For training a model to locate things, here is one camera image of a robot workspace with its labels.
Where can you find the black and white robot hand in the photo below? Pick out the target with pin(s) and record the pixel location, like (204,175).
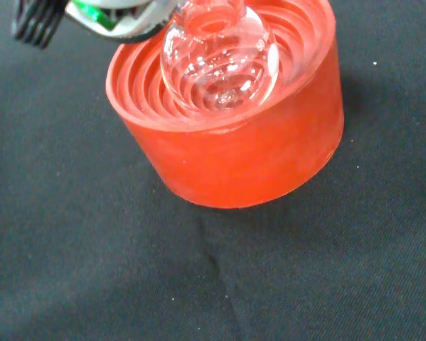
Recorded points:
(102,17)

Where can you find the black bench cloth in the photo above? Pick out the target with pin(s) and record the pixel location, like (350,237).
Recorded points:
(91,248)

